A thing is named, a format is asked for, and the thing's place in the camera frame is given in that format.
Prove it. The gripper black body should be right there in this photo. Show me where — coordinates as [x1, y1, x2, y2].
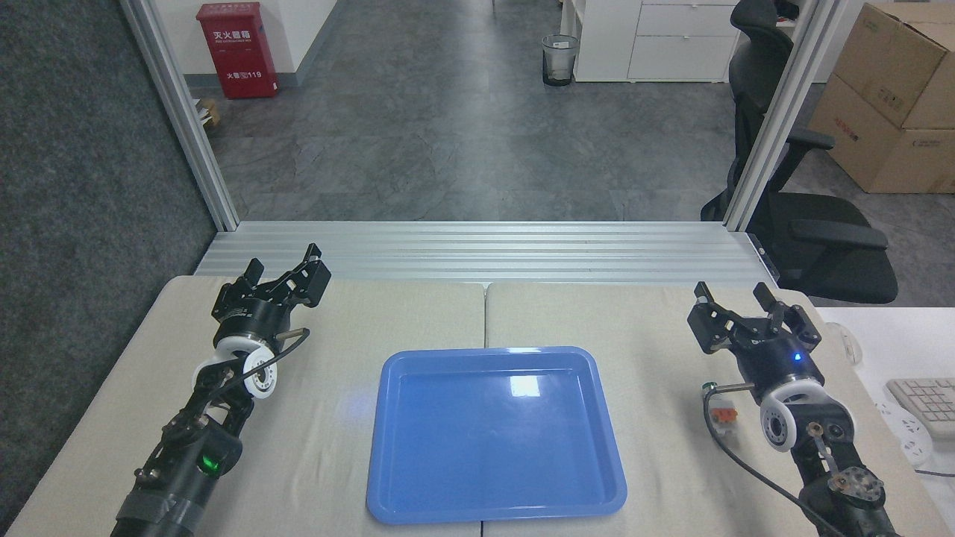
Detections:
[734, 331, 826, 402]
[215, 289, 294, 346]

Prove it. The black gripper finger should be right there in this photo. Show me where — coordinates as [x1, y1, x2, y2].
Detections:
[212, 259, 266, 315]
[754, 282, 822, 346]
[686, 281, 751, 355]
[261, 242, 333, 307]

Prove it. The grey orange switch part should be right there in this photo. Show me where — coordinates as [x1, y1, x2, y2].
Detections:
[709, 399, 740, 436]

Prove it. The blue plastic tray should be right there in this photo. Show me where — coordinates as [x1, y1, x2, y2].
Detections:
[366, 345, 627, 524]

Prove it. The white computer mouse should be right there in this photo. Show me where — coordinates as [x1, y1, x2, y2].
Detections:
[835, 321, 865, 366]

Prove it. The black office chair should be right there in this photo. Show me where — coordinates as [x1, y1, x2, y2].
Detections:
[701, 0, 900, 306]

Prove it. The beige table pad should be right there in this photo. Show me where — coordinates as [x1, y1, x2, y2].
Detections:
[481, 281, 952, 537]
[4, 275, 488, 537]

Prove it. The white side table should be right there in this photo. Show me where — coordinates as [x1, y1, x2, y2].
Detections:
[813, 307, 955, 537]

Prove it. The white power strip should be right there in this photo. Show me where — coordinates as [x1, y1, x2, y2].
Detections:
[874, 402, 934, 468]

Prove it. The white keyboard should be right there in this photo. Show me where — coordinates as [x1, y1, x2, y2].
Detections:
[886, 377, 955, 441]

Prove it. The large brown cardboard box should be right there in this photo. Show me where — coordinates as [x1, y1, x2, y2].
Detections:
[808, 73, 955, 195]

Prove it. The red fire extinguisher box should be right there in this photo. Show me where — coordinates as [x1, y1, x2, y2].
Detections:
[196, 1, 280, 101]

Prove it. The small brown cardboard box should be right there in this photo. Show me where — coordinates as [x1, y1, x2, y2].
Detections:
[831, 2, 955, 132]

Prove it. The white drawer cabinet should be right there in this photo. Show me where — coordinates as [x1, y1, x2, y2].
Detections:
[560, 0, 748, 84]

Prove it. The dark mesh waste bin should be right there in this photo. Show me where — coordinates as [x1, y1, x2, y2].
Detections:
[542, 34, 580, 88]

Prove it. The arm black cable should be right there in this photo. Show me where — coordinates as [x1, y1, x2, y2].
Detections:
[700, 380, 848, 537]
[216, 327, 312, 396]

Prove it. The silver aluminium post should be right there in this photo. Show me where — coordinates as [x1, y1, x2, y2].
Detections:
[723, 0, 860, 233]
[119, 0, 240, 233]

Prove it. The silver aluminium rail platform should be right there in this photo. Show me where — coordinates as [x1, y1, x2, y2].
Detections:
[193, 221, 781, 291]

